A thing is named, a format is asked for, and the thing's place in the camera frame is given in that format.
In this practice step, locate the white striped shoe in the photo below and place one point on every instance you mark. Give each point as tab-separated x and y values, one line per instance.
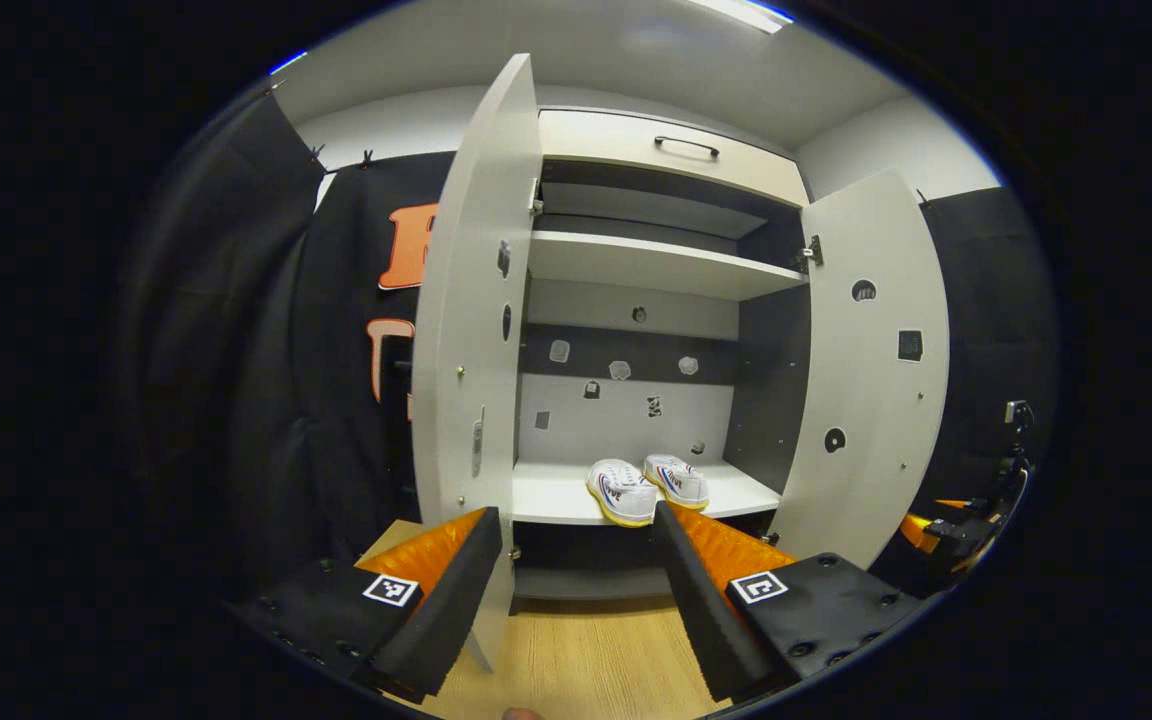
681	485
621	495

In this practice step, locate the ceiling light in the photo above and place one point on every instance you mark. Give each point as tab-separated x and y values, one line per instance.
741	13

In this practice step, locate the white cabinet door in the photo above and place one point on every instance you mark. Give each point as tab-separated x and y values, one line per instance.
866	400
466	300

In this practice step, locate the black backdrop cloth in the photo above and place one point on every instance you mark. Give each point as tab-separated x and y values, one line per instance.
236	350
996	300

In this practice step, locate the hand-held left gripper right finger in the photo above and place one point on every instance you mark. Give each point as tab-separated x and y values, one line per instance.
696	610

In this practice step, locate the white cabinet drawer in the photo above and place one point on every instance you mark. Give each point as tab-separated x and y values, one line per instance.
596	140

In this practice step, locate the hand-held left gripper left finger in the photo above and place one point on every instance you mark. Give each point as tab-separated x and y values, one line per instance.
446	620

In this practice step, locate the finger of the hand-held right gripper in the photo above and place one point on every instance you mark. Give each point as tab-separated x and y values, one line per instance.
921	530

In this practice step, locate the white shoe cabinet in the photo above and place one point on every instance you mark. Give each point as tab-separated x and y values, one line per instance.
556	495

